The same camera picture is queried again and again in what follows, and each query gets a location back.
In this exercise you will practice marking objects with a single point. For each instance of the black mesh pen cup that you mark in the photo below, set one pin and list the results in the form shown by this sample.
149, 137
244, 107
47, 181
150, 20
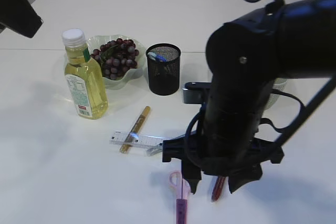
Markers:
164, 77

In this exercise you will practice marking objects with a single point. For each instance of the silver marker pen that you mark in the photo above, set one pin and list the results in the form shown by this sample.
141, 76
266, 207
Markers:
153, 151

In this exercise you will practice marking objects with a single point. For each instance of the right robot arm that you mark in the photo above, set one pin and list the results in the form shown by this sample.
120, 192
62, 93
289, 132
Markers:
307, 51

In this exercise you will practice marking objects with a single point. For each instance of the purple grape bunch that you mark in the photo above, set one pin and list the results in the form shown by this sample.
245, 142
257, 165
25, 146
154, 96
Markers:
116, 58

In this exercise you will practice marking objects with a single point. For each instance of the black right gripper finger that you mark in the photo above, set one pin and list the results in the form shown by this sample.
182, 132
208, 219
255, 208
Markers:
192, 174
237, 178

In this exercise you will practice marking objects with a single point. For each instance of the yellow tea bottle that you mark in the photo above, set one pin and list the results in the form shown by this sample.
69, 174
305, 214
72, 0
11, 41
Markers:
83, 76

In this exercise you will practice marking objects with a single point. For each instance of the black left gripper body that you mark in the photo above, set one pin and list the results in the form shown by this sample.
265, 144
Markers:
20, 17

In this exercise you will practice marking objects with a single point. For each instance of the green wavy glass plate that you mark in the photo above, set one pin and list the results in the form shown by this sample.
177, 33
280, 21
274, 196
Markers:
97, 41

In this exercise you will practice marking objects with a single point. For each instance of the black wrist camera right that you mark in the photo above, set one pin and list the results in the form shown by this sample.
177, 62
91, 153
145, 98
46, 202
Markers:
196, 92

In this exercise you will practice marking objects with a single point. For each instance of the gold marker pen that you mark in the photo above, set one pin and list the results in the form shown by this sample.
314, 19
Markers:
135, 130

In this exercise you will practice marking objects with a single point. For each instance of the red marker pen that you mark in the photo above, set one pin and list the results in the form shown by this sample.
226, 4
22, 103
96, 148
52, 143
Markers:
218, 188

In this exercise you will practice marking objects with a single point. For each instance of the clear plastic ruler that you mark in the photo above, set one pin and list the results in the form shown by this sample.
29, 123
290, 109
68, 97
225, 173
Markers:
137, 140

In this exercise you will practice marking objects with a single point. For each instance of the blue scissors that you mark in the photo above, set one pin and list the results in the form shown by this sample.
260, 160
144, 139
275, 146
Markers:
156, 57

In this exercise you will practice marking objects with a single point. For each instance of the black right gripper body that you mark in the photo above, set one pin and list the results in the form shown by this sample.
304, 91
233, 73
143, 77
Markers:
244, 59

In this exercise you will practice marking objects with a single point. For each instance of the pink scissors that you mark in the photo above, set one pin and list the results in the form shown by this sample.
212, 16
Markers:
182, 191

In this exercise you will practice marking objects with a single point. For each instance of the green woven plastic basket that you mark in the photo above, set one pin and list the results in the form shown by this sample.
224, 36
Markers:
279, 85

